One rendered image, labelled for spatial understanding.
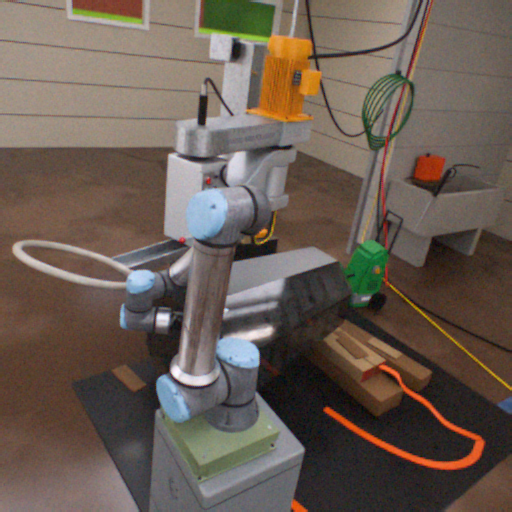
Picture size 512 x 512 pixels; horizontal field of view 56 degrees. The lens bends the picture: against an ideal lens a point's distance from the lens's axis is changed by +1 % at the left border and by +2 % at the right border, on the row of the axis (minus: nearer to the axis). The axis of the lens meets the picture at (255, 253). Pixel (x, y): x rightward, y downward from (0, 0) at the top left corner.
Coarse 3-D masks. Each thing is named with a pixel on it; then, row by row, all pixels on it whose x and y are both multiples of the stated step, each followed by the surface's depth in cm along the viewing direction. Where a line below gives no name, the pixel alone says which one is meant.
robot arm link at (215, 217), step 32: (224, 192) 114; (192, 224) 115; (224, 224) 112; (192, 256) 122; (224, 256) 118; (192, 288) 124; (224, 288) 125; (192, 320) 128; (192, 352) 133; (160, 384) 142; (192, 384) 136; (224, 384) 146; (192, 416) 141
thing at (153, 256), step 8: (168, 240) 236; (176, 240) 240; (144, 248) 223; (152, 248) 228; (160, 248) 232; (168, 248) 237; (184, 248) 230; (120, 256) 212; (128, 256) 216; (136, 256) 221; (144, 256) 225; (152, 256) 227; (160, 256) 218; (168, 256) 222; (176, 256) 227; (128, 264) 215; (136, 264) 207; (144, 264) 211; (152, 264) 215; (160, 264) 219
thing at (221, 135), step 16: (176, 128) 211; (192, 128) 207; (208, 128) 212; (224, 128) 217; (240, 128) 225; (256, 128) 235; (272, 128) 247; (288, 128) 256; (304, 128) 271; (176, 144) 213; (192, 144) 209; (208, 144) 211; (224, 144) 219; (240, 144) 229; (256, 144) 240; (272, 144) 252; (288, 144) 268
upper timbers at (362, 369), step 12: (324, 348) 331; (336, 348) 325; (336, 360) 324; (348, 360) 315; (360, 360) 317; (372, 360) 319; (384, 360) 321; (348, 372) 317; (360, 372) 308; (372, 372) 316
